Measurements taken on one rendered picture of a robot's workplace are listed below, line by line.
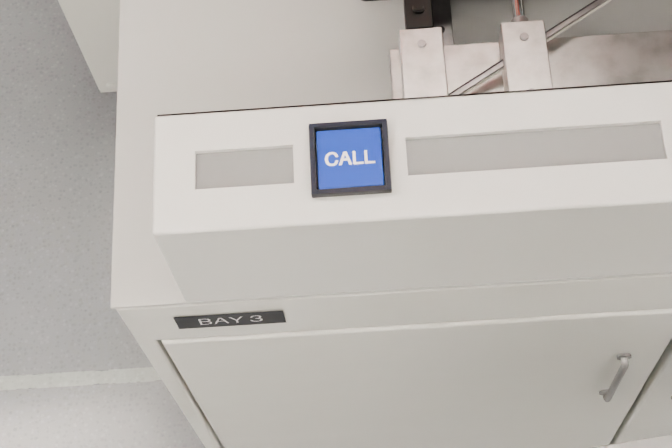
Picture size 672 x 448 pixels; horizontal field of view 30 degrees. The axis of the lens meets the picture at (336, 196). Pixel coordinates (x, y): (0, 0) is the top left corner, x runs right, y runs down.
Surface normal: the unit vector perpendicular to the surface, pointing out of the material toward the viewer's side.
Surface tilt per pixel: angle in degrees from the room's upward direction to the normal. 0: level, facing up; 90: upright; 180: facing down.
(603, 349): 90
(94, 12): 90
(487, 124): 0
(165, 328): 90
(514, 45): 0
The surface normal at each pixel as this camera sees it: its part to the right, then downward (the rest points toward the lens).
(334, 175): -0.06, -0.41
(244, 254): 0.04, 0.91
